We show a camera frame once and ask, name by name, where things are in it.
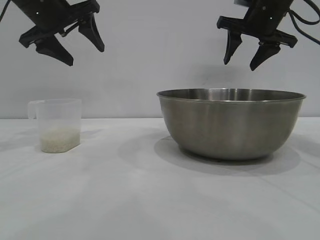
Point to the white rice grains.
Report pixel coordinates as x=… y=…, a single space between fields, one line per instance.
x=60 y=140

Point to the stainless steel mixing bowl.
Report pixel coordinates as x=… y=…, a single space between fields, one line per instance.
x=230 y=127

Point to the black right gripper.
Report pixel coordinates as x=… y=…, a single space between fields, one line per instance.
x=262 y=20

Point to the clear plastic measuring cup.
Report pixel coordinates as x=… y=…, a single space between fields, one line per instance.
x=58 y=112

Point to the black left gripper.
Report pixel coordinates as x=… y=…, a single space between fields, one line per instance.
x=55 y=17

